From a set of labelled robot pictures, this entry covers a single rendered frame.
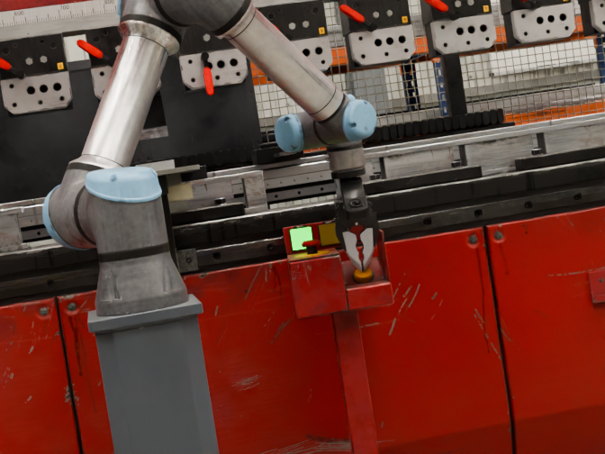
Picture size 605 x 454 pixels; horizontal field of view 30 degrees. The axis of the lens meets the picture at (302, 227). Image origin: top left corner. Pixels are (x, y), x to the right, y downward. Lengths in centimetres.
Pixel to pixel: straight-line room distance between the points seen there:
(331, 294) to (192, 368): 55
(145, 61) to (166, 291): 45
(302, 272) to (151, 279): 55
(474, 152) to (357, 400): 71
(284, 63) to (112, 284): 52
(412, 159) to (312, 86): 66
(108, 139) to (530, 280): 111
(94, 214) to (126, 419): 33
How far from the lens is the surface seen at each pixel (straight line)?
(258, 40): 203
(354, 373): 237
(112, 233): 182
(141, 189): 181
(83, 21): 262
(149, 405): 181
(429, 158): 270
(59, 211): 195
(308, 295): 229
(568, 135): 282
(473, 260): 261
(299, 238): 243
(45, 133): 314
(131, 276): 181
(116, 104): 200
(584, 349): 272
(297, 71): 207
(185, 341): 180
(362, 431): 240
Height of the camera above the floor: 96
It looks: 3 degrees down
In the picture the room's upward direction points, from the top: 9 degrees counter-clockwise
